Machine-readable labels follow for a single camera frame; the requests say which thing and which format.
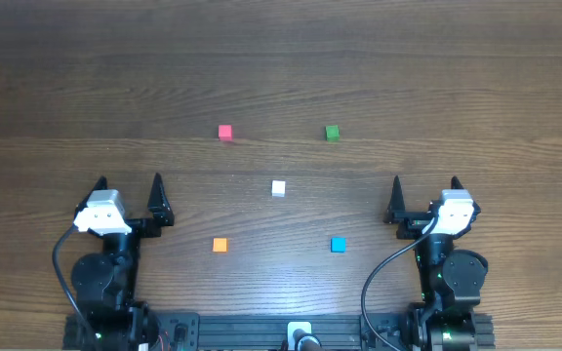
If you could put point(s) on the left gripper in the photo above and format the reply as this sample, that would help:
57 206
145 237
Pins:
144 227

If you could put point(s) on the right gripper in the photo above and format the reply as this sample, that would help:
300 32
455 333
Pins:
413 224

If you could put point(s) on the orange cube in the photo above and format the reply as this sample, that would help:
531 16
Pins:
220 245

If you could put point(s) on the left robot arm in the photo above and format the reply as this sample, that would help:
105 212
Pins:
100 278

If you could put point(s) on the blue cube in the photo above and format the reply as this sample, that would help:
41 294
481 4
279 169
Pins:
338 245

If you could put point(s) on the green cube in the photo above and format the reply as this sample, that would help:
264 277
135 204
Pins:
332 132

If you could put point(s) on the pink cube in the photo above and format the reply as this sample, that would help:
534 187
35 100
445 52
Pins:
225 132

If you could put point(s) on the white cube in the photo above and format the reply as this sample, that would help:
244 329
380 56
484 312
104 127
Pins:
278 188

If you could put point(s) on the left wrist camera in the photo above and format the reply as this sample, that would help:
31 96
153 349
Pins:
104 212

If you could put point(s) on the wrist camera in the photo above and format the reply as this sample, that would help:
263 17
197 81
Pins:
104 212
454 212

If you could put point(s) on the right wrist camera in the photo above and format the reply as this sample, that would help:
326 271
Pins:
454 212

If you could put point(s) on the mounting rail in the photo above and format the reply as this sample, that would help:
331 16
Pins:
261 331

